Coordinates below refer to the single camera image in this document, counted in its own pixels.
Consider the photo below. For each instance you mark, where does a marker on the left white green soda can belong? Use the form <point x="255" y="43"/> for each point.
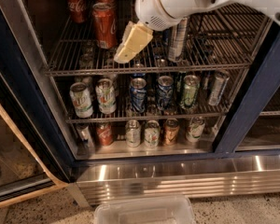
<point x="81" y="100"/>

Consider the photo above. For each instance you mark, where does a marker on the stainless steel fridge base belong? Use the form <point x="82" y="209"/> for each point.
<point x="103" y="183"/>

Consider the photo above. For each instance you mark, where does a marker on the green soda can middle shelf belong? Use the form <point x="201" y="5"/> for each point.
<point x="191" y="85"/>

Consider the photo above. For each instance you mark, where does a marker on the right blue soda can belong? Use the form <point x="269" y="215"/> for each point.
<point x="164" y="92"/>

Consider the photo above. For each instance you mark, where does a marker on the silver energy drink can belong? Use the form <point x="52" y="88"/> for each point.
<point x="165" y="37"/>
<point x="177" y="41"/>

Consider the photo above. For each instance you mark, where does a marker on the left blue soda can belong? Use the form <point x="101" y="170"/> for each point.
<point x="138" y="93"/>

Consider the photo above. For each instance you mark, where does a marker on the clear plastic bin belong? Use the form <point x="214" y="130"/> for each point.
<point x="173" y="209"/>

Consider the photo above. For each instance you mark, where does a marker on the middle wire shelf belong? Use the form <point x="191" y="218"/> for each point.
<point x="124" y="113"/>

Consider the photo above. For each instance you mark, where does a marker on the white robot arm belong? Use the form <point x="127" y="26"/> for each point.
<point x="270" y="8"/>

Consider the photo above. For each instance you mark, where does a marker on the orange brown can bottom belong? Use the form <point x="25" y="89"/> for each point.
<point x="171" y="129"/>

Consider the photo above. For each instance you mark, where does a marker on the front red cola can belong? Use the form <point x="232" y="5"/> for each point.
<point x="105" y="25"/>

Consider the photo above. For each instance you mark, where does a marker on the tilted white green can bottom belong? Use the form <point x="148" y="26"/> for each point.
<point x="195" y="129"/>

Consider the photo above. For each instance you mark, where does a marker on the silver can bottom left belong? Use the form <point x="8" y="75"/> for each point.
<point x="84" y="133"/>

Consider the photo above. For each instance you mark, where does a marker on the silver can middle shelf right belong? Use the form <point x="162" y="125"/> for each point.
<point x="220" y="80"/>

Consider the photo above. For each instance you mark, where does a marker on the back left coca-cola can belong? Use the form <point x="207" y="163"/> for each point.
<point x="78" y="10"/>

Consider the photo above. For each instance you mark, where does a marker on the blue fridge centre post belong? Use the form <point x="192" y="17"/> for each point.
<point x="261" y="83"/>

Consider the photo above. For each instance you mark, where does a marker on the blue soda can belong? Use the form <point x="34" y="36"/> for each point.
<point x="164" y="92"/>
<point x="138" y="93"/>

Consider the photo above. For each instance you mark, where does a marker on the open glass fridge door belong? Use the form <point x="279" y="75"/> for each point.
<point x="23" y="173"/>

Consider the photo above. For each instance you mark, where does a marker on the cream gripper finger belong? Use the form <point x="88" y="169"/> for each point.
<point x="135" y="38"/>

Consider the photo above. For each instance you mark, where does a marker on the red can bottom shelf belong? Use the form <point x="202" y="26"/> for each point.
<point x="104" y="133"/>

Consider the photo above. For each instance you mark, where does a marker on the white green soda can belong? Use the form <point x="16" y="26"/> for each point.
<point x="106" y="95"/>
<point x="81" y="100"/>

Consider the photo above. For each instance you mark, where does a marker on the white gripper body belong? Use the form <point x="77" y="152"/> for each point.
<point x="147" y="6"/>

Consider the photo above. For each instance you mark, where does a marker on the front silver energy drink can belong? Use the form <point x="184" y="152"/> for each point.
<point x="177" y="41"/>

